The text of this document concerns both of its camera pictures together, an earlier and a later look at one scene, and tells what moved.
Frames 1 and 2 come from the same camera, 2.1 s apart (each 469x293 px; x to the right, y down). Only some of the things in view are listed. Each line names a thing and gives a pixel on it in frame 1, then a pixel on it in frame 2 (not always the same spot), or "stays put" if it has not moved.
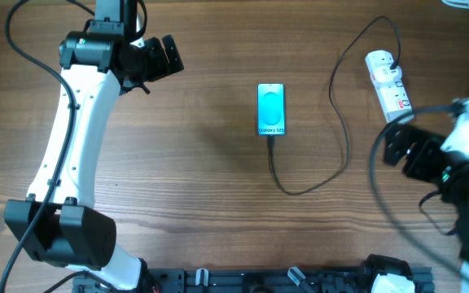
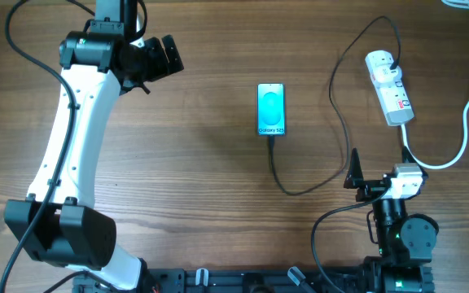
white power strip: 395,102 stays put
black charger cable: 338,109 stays put
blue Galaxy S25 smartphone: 271,109 stays put
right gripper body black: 415,159 → 374,190
